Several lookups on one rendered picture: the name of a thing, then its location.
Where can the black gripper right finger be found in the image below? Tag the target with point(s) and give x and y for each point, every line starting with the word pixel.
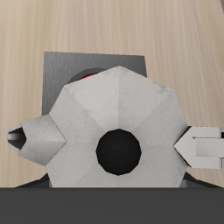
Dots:
pixel 195 183

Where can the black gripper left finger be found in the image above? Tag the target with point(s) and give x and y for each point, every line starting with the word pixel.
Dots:
pixel 39 183

